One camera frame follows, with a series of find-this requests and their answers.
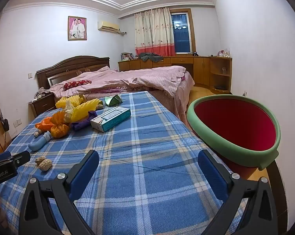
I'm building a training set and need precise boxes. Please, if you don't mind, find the orange satin pouch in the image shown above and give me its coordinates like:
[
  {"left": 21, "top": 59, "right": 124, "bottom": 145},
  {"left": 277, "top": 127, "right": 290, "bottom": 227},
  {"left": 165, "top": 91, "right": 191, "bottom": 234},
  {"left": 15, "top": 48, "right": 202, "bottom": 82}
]
[{"left": 50, "top": 111, "right": 71, "bottom": 138}]

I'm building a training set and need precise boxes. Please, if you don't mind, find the wall air conditioner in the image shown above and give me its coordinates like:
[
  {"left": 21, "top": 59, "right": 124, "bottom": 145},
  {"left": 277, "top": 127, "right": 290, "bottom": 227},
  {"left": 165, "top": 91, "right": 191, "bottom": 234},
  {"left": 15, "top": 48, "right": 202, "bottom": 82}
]
[{"left": 97, "top": 21, "right": 121, "bottom": 33}]

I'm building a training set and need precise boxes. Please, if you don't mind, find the clutter of small cloths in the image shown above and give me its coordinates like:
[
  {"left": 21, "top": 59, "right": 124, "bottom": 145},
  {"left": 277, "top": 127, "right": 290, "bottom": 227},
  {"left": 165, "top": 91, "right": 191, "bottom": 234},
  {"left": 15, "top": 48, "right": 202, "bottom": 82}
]
[{"left": 33, "top": 89, "right": 51, "bottom": 101}]

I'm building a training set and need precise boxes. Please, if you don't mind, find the cream foam net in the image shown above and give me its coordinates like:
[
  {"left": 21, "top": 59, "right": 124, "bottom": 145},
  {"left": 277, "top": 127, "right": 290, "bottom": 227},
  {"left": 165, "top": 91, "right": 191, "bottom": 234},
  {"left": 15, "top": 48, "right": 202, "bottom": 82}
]
[{"left": 64, "top": 101, "right": 74, "bottom": 122}]

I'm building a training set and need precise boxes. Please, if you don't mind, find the red floral pillow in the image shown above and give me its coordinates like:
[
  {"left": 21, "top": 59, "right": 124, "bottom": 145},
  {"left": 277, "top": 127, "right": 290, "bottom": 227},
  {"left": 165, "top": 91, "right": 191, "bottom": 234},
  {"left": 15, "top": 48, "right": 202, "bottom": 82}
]
[{"left": 63, "top": 80, "right": 92, "bottom": 90}]

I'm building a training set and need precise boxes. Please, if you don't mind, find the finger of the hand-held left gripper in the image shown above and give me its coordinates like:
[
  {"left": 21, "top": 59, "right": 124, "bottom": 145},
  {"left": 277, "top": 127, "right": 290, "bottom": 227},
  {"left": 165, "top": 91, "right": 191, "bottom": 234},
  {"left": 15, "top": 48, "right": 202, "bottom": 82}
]
[
  {"left": 0, "top": 151, "right": 12, "bottom": 163},
  {"left": 10, "top": 151, "right": 31, "bottom": 167}
]

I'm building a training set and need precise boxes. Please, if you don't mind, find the red bin with green rim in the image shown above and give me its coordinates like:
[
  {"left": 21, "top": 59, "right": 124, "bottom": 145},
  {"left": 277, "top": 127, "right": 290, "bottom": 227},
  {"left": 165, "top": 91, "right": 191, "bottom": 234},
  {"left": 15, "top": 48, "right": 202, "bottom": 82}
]
[{"left": 187, "top": 95, "right": 281, "bottom": 180}]

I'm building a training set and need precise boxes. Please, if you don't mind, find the teal and white carton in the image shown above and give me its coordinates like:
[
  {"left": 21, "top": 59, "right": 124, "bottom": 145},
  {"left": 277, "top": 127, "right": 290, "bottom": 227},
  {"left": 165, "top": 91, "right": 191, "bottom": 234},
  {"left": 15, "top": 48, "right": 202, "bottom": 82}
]
[{"left": 90, "top": 106, "right": 131, "bottom": 133}]

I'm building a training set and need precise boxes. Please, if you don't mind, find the window with wooden frame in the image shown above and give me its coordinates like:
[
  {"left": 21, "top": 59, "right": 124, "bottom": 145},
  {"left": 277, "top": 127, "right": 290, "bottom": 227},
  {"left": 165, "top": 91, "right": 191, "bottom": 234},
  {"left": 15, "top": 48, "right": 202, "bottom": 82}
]
[{"left": 171, "top": 8, "right": 195, "bottom": 54}]

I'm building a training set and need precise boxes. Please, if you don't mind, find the purple plastic bag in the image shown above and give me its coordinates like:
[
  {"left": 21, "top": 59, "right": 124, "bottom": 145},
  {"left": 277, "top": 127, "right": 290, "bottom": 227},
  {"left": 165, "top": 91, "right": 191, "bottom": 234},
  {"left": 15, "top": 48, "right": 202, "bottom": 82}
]
[{"left": 71, "top": 111, "right": 97, "bottom": 131}]

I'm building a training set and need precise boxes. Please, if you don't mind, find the bed with pink quilt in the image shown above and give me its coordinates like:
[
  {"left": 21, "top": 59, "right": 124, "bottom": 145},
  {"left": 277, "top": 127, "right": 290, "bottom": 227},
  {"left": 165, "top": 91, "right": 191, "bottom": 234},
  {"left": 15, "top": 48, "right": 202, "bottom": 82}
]
[{"left": 50, "top": 66, "right": 194, "bottom": 97}]

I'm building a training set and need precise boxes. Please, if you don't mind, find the light blue plastic handle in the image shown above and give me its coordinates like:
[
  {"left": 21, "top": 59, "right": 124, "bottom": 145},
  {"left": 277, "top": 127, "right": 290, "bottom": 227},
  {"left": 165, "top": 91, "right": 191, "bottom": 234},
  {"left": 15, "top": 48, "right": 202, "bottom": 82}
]
[{"left": 29, "top": 131, "right": 52, "bottom": 151}]

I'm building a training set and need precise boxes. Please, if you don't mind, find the dark wooden headboard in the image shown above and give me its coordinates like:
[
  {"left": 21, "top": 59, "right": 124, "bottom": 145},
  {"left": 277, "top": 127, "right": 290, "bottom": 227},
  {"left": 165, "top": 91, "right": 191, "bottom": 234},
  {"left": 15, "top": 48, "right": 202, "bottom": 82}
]
[{"left": 36, "top": 56, "right": 110, "bottom": 90}]

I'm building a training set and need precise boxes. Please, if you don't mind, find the grey crumpled clothing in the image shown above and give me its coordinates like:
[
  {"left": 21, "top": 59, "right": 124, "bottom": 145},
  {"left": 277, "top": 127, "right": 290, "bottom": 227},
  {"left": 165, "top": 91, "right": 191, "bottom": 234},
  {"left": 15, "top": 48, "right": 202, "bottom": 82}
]
[{"left": 141, "top": 52, "right": 164, "bottom": 62}]

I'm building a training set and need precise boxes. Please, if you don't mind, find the wooden corner shelf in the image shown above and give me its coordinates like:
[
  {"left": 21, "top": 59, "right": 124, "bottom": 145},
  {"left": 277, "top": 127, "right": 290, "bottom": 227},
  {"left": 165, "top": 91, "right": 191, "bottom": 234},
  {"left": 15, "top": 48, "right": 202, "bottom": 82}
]
[{"left": 209, "top": 56, "right": 232, "bottom": 95}]

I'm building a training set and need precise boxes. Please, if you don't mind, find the framed wedding photo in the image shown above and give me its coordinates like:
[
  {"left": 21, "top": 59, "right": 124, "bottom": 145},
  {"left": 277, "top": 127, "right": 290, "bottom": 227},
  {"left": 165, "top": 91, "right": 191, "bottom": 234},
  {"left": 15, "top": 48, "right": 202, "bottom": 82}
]
[{"left": 68, "top": 16, "right": 87, "bottom": 41}]

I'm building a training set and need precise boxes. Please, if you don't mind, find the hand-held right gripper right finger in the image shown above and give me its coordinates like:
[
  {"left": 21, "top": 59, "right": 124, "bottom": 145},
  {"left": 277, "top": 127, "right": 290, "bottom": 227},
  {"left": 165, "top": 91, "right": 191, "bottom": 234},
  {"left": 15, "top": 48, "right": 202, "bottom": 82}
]
[{"left": 198, "top": 149, "right": 279, "bottom": 235}]

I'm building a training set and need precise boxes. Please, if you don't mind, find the white framed panel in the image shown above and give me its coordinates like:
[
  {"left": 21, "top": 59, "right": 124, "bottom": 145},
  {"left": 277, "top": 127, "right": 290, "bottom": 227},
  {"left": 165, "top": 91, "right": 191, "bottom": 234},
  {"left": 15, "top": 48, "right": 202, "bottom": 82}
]
[{"left": 47, "top": 75, "right": 76, "bottom": 89}]

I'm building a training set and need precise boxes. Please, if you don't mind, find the long wooden cabinet desk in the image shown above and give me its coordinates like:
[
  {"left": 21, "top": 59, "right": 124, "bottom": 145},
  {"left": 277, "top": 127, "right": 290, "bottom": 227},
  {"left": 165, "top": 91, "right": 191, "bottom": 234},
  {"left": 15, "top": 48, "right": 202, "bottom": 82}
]
[{"left": 118, "top": 56, "right": 232, "bottom": 95}]

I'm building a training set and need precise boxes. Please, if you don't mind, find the blue plaid tablecloth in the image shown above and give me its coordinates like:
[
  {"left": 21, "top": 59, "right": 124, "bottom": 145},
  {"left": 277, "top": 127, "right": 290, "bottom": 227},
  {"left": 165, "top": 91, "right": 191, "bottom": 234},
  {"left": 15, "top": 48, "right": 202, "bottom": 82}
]
[{"left": 0, "top": 90, "right": 248, "bottom": 235}]

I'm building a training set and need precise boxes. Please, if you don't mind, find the cream and red curtain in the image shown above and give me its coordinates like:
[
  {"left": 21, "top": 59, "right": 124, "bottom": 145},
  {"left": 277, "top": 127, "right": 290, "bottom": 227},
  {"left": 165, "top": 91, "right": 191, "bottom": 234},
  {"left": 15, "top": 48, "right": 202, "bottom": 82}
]
[{"left": 134, "top": 7, "right": 176, "bottom": 57}]

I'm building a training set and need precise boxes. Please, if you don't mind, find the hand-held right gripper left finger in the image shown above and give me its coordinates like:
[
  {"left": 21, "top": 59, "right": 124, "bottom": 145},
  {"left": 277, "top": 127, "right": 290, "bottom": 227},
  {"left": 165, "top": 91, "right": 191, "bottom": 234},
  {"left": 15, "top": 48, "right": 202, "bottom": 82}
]
[{"left": 18, "top": 149, "right": 100, "bottom": 235}]

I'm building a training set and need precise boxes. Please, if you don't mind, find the dark wooden nightstand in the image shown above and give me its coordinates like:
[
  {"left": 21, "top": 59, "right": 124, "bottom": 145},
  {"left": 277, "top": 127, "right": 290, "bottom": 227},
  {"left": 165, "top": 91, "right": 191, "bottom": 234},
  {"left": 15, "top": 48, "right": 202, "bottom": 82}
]
[{"left": 28, "top": 92, "right": 56, "bottom": 118}]

